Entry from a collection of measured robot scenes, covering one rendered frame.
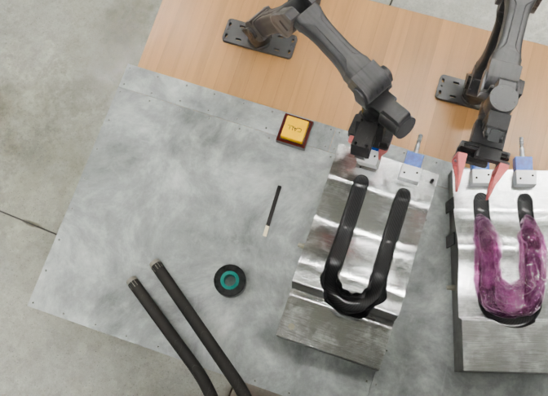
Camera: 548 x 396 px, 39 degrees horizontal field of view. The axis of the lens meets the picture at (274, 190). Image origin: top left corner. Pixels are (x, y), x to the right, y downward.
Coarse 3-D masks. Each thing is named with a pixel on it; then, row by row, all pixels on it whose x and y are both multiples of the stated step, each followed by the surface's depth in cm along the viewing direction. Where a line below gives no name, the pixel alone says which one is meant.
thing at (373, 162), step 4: (372, 148) 188; (376, 148) 187; (372, 152) 186; (376, 152) 186; (372, 156) 186; (376, 156) 186; (356, 160) 187; (360, 160) 186; (368, 160) 186; (372, 160) 186; (376, 160) 186; (380, 160) 190; (360, 164) 190; (364, 164) 188; (368, 164) 186; (372, 164) 186; (376, 164) 186; (372, 168) 191; (376, 168) 189
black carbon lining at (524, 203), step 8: (480, 192) 193; (480, 200) 193; (488, 200) 193; (520, 200) 193; (528, 200) 193; (480, 208) 193; (488, 208) 192; (520, 208) 192; (528, 208) 192; (488, 216) 191; (520, 216) 191; (480, 304) 185; (488, 312) 184; (536, 312) 184; (496, 320) 184; (504, 320) 184; (512, 320) 184; (520, 320) 184; (528, 320) 183
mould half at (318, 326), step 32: (352, 160) 193; (384, 160) 193; (384, 192) 191; (416, 192) 190; (320, 224) 189; (384, 224) 189; (416, 224) 189; (320, 256) 183; (352, 256) 184; (320, 288) 181; (352, 288) 180; (288, 320) 186; (320, 320) 186; (352, 320) 186; (384, 320) 185; (352, 352) 184; (384, 352) 184
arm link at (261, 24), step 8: (288, 0) 178; (296, 0) 173; (304, 0) 173; (264, 8) 197; (280, 8) 174; (296, 8) 172; (304, 8) 173; (256, 16) 196; (264, 16) 187; (248, 24) 199; (256, 24) 194; (264, 24) 190; (272, 24) 185; (256, 32) 197; (264, 32) 193; (272, 32) 189; (264, 40) 198
